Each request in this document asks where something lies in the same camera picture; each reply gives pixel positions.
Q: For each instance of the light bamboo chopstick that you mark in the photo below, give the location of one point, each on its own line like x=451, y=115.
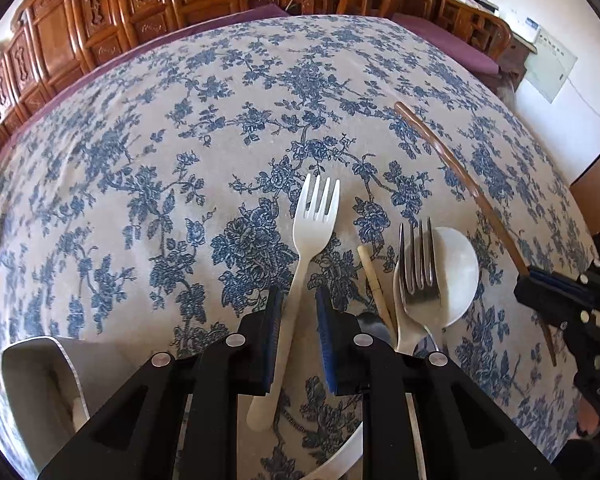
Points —
x=372, y=280

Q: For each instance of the grey shaggy bundle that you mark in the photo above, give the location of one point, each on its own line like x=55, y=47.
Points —
x=509, y=87

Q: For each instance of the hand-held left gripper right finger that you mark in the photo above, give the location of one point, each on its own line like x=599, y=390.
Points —
x=330, y=355

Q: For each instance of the blue floral tablecloth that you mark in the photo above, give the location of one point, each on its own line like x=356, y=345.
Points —
x=180, y=135

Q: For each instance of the person's right hand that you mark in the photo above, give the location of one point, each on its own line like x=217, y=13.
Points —
x=587, y=422

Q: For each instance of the wooden side table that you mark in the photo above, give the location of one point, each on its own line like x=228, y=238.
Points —
x=517, y=45

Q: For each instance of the carved wooden armchair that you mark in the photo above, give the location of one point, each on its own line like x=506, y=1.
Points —
x=480, y=25

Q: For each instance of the white box device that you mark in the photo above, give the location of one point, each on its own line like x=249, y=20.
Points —
x=526, y=27

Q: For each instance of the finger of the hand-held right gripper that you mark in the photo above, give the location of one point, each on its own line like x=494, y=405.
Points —
x=555, y=276
x=545, y=297

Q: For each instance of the white plastic fork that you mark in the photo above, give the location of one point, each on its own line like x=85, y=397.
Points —
x=305, y=240

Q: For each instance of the square purple armchair cushion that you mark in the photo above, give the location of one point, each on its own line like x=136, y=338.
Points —
x=455, y=45

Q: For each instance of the grey metal tin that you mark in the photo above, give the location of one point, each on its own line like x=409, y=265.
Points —
x=35, y=360

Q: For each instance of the grey electrical panel box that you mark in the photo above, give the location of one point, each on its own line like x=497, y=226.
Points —
x=550, y=70

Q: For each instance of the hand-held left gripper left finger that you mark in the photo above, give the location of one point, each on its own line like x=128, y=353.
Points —
x=272, y=340

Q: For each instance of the brown wooden chopstick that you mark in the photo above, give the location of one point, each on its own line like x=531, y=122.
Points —
x=460, y=170

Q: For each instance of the metal fork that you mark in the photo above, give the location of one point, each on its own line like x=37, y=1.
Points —
x=420, y=285

